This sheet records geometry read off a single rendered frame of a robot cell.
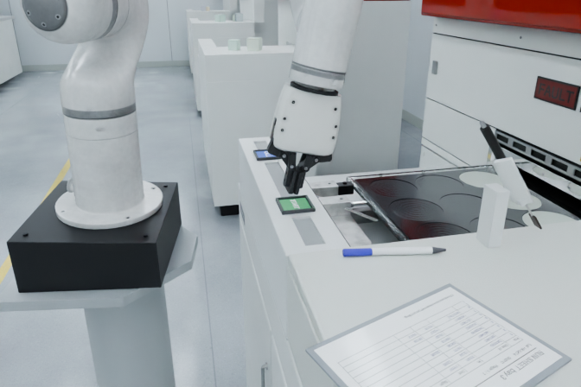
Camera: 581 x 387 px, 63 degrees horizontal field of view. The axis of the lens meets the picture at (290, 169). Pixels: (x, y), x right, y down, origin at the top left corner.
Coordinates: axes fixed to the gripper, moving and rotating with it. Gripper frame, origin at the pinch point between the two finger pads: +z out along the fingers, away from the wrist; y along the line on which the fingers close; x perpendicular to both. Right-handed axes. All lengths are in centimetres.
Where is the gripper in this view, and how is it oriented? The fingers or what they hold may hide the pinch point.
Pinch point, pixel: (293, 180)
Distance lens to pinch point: 77.6
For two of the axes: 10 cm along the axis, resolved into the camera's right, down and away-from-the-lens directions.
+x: 2.2, 3.5, -9.1
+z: -2.0, 9.3, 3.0
